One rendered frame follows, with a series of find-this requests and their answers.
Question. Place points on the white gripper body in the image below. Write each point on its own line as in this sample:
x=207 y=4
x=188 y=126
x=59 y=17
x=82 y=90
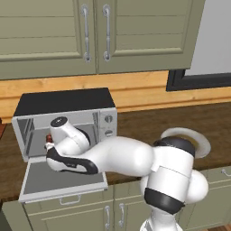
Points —
x=48 y=146

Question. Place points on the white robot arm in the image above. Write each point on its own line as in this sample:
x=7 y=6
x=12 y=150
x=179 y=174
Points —
x=126 y=156

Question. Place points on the red kebab skewer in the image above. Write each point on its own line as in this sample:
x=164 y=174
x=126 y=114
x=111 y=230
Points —
x=48 y=138

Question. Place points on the silver toaster oven black top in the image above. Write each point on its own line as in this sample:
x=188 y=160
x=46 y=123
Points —
x=63 y=102

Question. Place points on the toaster oven temperature knob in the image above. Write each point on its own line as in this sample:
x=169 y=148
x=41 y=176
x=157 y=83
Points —
x=109 y=132

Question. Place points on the toaster oven timer knob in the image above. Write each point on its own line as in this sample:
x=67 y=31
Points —
x=108 y=119

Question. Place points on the olive base cupboard door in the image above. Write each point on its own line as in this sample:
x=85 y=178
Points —
x=132 y=207
x=69 y=218
x=210 y=210

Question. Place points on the olive drawer front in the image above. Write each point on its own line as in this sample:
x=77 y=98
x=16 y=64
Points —
x=93 y=197
x=218 y=180

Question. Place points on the white round plate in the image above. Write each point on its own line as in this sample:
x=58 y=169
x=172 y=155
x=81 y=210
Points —
x=201 y=144

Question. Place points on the black framed window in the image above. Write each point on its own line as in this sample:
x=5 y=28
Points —
x=195 y=79

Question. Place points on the olive wall cupboard door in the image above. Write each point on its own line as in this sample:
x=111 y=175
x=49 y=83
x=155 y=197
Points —
x=150 y=36
x=42 y=36

